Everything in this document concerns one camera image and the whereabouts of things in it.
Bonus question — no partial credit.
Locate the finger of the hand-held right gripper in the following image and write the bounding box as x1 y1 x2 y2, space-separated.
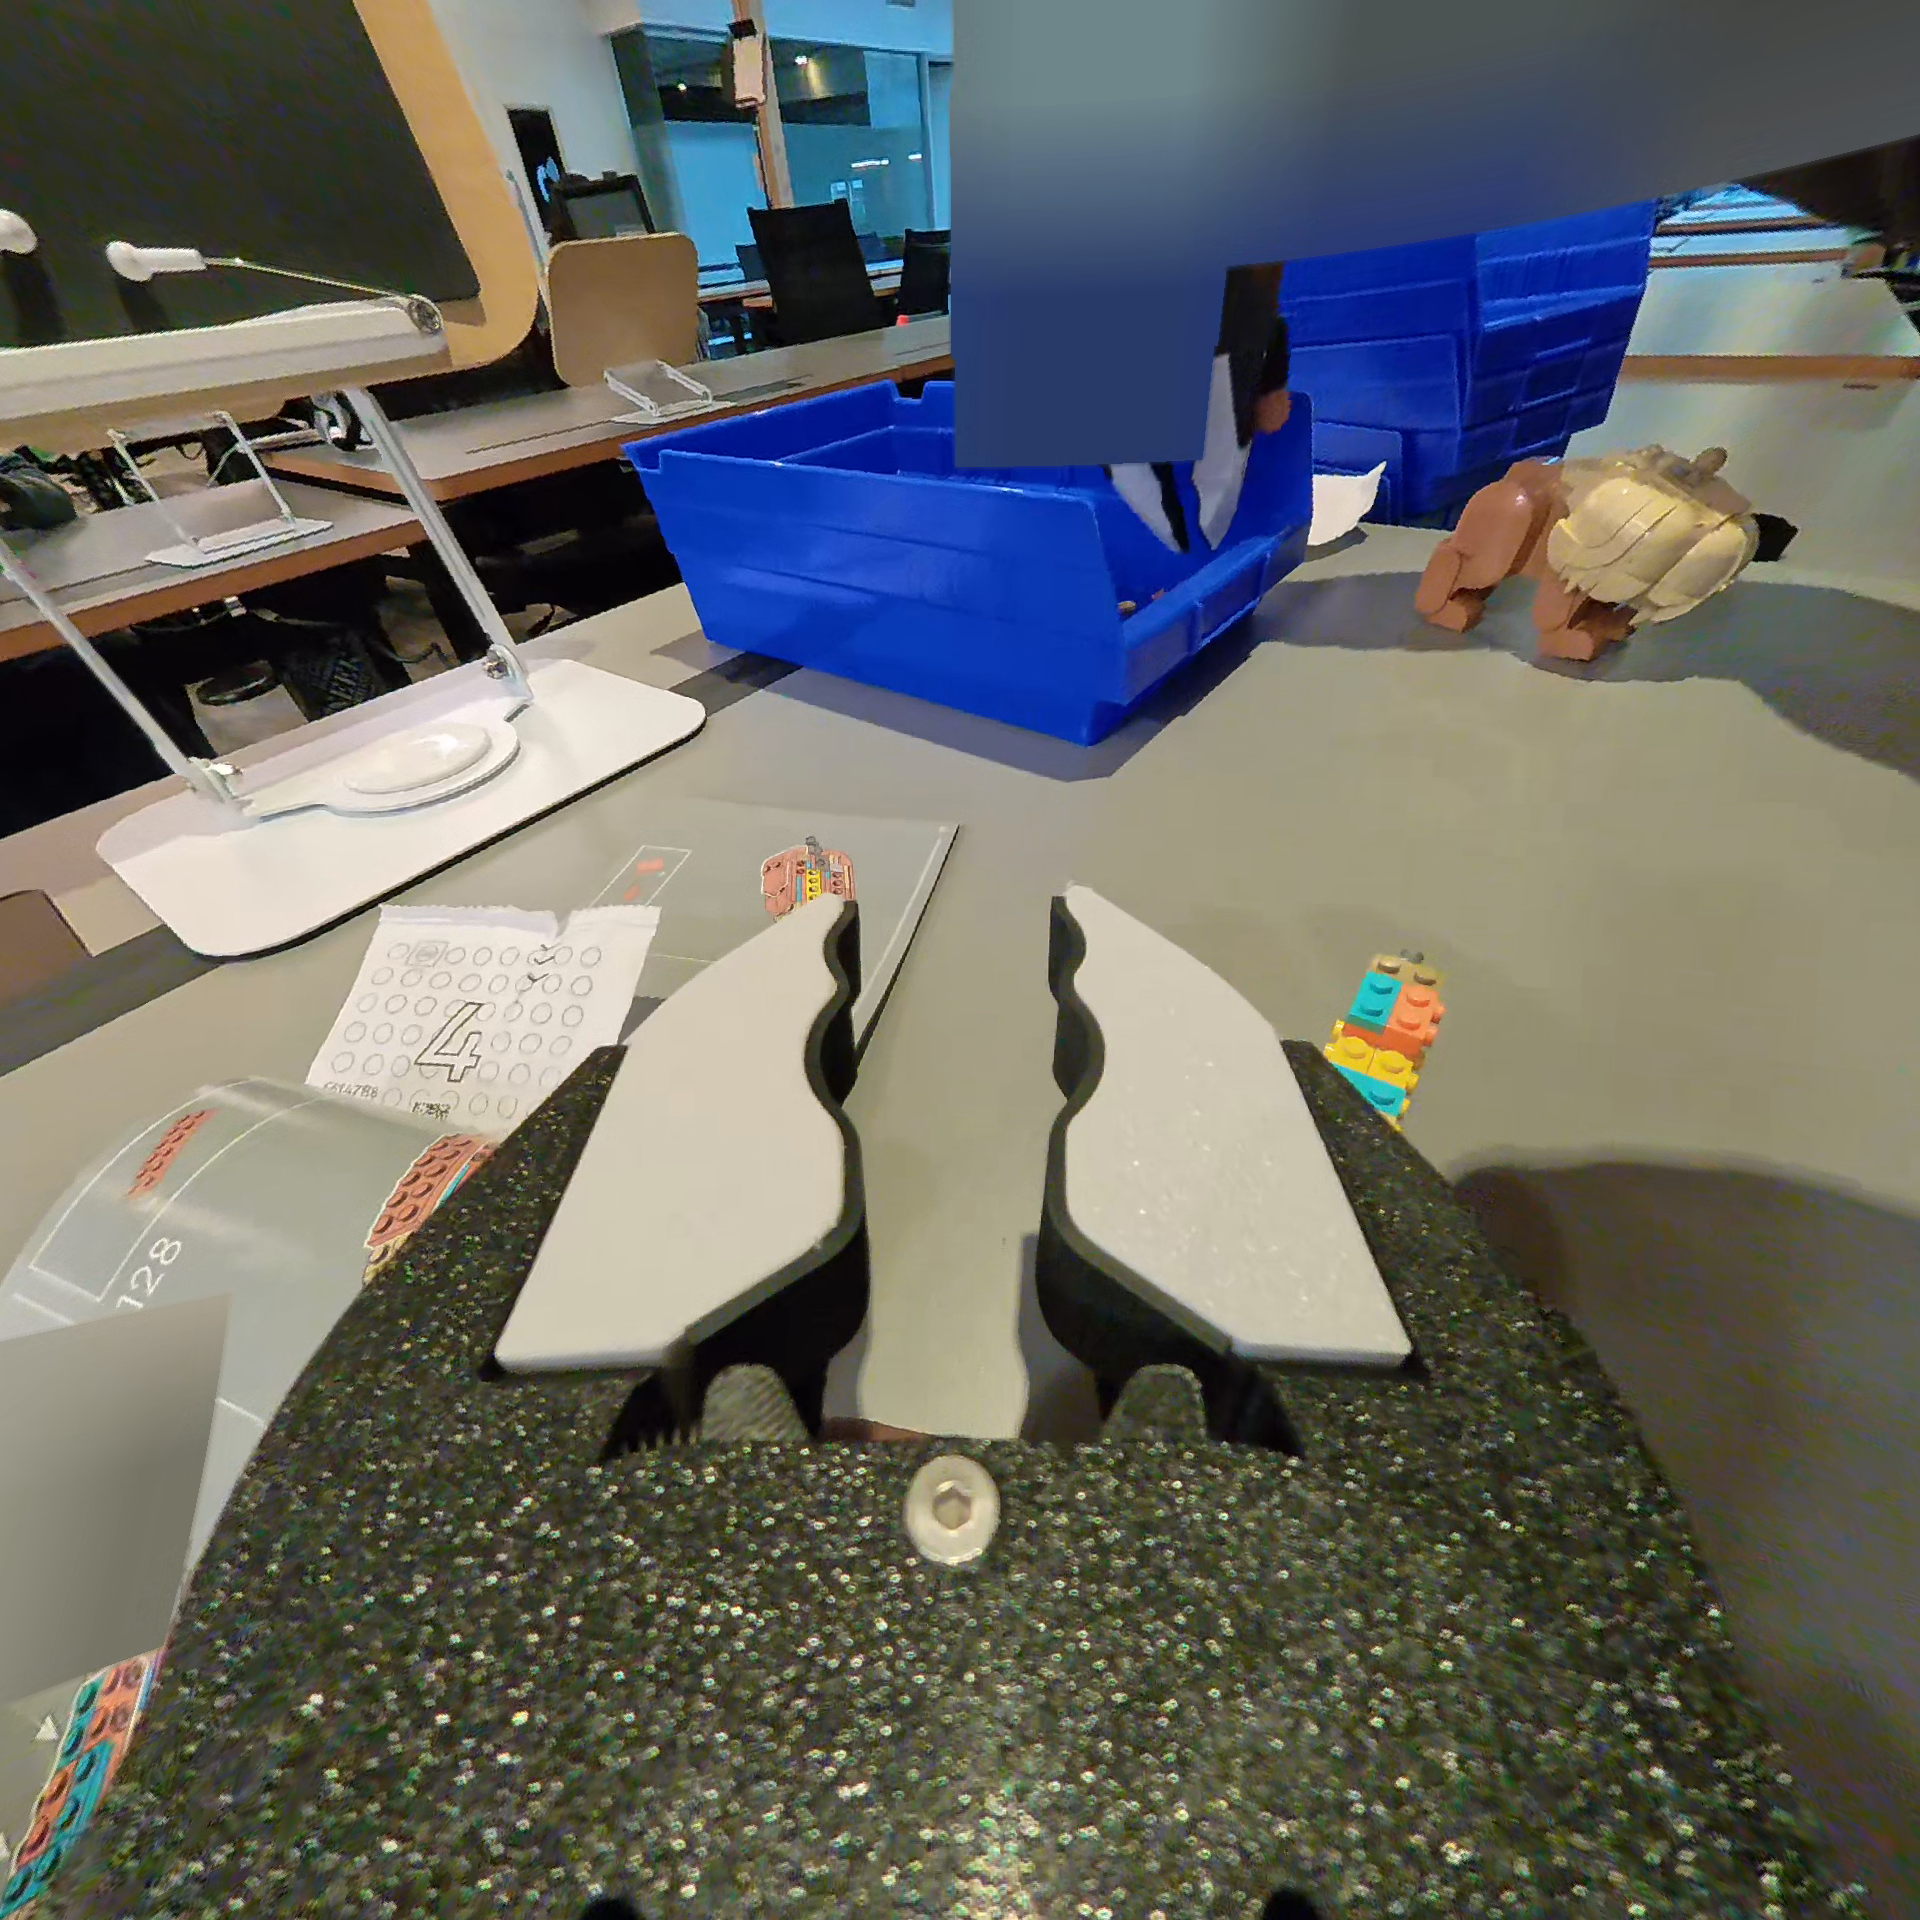
1192 357 1254 546
1110 460 1198 554

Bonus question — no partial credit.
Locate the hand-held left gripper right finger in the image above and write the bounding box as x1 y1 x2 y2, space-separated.
1041 888 1412 1359

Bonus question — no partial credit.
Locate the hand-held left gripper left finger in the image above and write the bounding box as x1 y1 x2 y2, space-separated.
495 902 869 1370

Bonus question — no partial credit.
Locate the colourful toy brick assembly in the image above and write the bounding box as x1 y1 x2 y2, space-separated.
1325 951 1451 1127

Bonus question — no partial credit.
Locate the blue plastic bin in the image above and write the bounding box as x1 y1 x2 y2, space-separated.
621 377 1318 748

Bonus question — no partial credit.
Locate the grey desk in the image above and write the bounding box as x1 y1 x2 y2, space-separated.
0 508 1920 1920

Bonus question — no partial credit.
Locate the white desk stand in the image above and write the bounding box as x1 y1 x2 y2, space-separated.
0 239 710 957

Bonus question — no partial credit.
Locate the stack of blue bins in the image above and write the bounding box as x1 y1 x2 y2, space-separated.
1283 202 1660 526

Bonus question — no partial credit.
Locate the white numbered paper bag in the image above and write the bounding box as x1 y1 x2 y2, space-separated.
307 904 663 1128

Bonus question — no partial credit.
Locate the brown toy brick animal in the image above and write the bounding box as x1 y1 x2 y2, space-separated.
1413 444 1801 662

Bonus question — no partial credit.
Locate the grey instruction booklet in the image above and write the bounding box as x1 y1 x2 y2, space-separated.
0 816 963 1884

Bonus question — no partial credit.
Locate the long wooden table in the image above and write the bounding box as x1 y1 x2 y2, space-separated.
0 308 963 662

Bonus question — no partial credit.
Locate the wood-framed black panel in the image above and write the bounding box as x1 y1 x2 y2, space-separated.
0 0 545 374

